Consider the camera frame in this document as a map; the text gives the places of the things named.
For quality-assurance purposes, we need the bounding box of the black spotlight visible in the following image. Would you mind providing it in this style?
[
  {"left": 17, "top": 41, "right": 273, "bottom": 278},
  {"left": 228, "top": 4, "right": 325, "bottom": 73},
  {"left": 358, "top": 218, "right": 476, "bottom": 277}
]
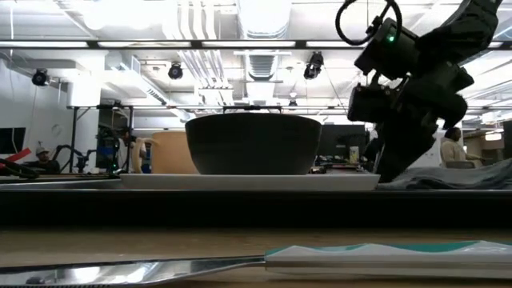
[
  {"left": 31, "top": 68, "right": 50, "bottom": 87},
  {"left": 302, "top": 50, "right": 325, "bottom": 81},
  {"left": 167, "top": 62, "right": 184, "bottom": 81}
]

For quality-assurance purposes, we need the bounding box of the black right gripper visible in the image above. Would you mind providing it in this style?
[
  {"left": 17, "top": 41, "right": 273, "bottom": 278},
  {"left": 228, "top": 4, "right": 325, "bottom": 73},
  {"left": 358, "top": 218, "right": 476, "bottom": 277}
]
[{"left": 377, "top": 59, "right": 476, "bottom": 184}]

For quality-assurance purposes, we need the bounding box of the person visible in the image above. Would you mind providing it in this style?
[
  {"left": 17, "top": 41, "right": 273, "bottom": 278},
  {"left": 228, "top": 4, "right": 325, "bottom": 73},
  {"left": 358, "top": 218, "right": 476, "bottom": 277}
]
[
  {"left": 117, "top": 126, "right": 148, "bottom": 174},
  {"left": 439, "top": 126, "right": 486, "bottom": 170},
  {"left": 24, "top": 146, "right": 61, "bottom": 175}
]

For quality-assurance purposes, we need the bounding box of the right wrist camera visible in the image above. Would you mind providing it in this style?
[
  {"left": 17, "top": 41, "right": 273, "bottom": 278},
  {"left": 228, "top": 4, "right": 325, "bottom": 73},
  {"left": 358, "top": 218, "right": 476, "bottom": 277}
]
[{"left": 346, "top": 82, "right": 401, "bottom": 124}]

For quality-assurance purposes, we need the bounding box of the white plate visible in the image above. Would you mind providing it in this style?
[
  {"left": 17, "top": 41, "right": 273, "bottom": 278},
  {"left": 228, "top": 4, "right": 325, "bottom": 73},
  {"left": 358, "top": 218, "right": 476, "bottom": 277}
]
[{"left": 118, "top": 172, "right": 382, "bottom": 192}]

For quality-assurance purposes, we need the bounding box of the black computer monitor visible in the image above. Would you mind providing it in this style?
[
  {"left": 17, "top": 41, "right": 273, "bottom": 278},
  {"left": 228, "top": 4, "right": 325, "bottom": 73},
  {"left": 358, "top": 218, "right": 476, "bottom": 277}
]
[{"left": 321, "top": 124, "right": 371, "bottom": 159}]

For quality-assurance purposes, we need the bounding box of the black metal stand frame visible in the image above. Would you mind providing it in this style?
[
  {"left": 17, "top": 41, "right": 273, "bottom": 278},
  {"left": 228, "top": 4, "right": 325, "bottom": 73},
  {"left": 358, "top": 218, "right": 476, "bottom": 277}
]
[{"left": 66, "top": 104, "right": 134, "bottom": 174}]

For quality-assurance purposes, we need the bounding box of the black bowl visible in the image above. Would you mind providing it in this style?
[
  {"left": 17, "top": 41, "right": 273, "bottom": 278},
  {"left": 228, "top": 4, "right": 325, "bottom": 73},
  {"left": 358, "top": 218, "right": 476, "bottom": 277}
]
[{"left": 184, "top": 112, "right": 323, "bottom": 176}]

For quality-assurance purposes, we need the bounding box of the red flat object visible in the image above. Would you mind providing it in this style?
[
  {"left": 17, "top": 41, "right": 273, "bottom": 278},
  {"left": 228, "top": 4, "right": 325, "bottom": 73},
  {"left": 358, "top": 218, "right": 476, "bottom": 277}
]
[{"left": 0, "top": 148, "right": 32, "bottom": 164}]

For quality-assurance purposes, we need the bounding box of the knife with teal patterned handle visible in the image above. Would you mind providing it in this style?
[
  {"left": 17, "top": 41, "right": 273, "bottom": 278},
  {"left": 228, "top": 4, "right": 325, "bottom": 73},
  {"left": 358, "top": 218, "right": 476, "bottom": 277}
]
[{"left": 0, "top": 239, "right": 512, "bottom": 287}]

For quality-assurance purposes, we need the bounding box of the black wall screen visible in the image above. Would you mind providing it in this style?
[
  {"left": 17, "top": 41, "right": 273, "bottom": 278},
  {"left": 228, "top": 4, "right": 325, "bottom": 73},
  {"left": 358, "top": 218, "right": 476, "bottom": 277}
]
[{"left": 0, "top": 127, "right": 27, "bottom": 155}]

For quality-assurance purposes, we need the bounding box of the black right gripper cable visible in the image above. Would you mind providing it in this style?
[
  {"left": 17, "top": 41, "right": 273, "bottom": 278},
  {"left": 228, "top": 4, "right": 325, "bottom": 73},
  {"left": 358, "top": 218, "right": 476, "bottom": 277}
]
[{"left": 334, "top": 0, "right": 403, "bottom": 46}]

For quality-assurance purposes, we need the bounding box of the grey cloth napkin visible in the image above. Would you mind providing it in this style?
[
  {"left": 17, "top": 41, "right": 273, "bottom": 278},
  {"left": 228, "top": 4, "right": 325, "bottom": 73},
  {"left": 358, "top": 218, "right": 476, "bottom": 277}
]
[{"left": 375, "top": 158, "right": 512, "bottom": 191}]

